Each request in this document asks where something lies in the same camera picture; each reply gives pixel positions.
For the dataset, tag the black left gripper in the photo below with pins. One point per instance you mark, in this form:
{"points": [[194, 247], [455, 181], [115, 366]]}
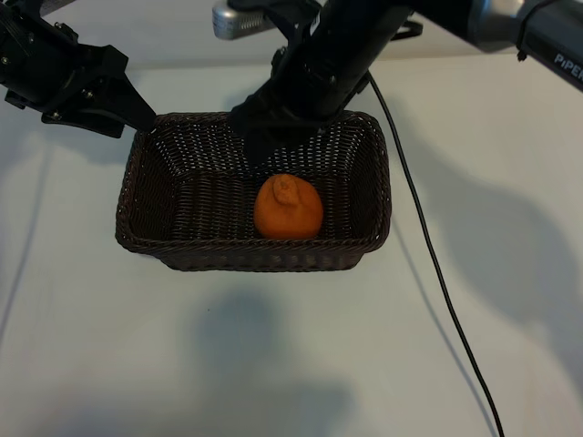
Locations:
{"points": [[45, 75]]}

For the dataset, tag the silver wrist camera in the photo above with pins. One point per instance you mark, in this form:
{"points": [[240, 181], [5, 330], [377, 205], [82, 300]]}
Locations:
{"points": [[232, 20]]}

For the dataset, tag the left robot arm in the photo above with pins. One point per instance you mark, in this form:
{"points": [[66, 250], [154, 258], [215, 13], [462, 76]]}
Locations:
{"points": [[23, 18]]}

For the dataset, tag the orange citrus fruit with knob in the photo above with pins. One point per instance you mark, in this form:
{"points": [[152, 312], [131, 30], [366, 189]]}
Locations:
{"points": [[287, 214]]}

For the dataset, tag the dark brown woven wicker basket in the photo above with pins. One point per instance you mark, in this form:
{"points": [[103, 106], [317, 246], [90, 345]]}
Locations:
{"points": [[205, 209]]}

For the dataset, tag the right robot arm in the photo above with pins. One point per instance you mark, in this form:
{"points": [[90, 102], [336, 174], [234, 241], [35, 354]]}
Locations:
{"points": [[364, 27]]}

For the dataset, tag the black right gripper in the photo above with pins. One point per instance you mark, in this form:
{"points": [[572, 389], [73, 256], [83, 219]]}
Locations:
{"points": [[305, 100]]}

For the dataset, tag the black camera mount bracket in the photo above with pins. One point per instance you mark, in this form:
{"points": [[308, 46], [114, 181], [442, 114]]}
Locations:
{"points": [[291, 13]]}

